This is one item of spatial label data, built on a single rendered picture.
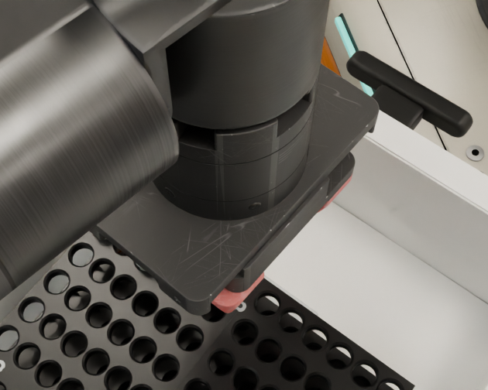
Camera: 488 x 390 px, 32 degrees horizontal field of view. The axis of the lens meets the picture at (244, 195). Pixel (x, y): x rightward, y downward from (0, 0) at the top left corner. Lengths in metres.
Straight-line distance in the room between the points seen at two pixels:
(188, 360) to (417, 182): 0.14
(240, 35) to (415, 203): 0.25
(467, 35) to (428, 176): 0.87
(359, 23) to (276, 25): 1.08
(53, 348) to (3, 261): 0.23
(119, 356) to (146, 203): 0.14
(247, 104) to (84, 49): 0.06
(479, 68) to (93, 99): 1.08
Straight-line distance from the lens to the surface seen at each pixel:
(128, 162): 0.19
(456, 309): 0.49
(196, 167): 0.25
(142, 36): 0.19
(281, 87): 0.22
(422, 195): 0.43
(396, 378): 0.40
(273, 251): 0.29
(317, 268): 0.48
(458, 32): 1.28
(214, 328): 0.41
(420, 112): 0.45
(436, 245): 0.47
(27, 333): 0.42
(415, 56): 1.24
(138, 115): 0.19
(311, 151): 0.30
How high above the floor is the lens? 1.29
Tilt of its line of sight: 65 degrees down
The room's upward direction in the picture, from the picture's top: 6 degrees counter-clockwise
